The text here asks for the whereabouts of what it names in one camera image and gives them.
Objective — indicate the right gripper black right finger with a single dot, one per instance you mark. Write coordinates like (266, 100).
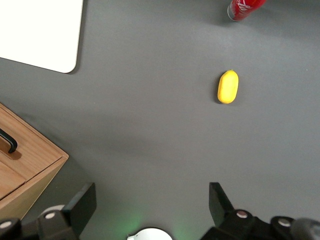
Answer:
(220, 205)

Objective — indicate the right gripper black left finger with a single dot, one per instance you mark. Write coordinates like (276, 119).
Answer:
(80, 207)

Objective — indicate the white rectangular tray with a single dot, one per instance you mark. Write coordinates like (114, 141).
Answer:
(37, 32)

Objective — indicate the brown wooden board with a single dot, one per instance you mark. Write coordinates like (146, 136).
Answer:
(27, 170)

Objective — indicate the white round object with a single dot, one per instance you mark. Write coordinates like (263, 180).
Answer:
(150, 234)

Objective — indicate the yellow lemon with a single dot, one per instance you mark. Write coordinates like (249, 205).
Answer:
(228, 87)

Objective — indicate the red soda can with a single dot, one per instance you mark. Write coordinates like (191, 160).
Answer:
(241, 9)

